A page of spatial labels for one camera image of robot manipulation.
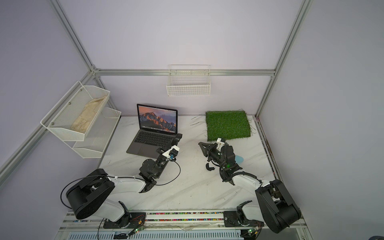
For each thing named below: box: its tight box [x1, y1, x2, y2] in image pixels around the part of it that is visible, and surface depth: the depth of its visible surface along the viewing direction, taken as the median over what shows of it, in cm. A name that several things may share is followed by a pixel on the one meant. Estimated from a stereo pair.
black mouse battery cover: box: [205, 163, 215, 171], surface depth 94 cm
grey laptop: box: [126, 103, 178, 159], surface depth 106 cm
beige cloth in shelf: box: [70, 96, 107, 133], surface depth 81 cm
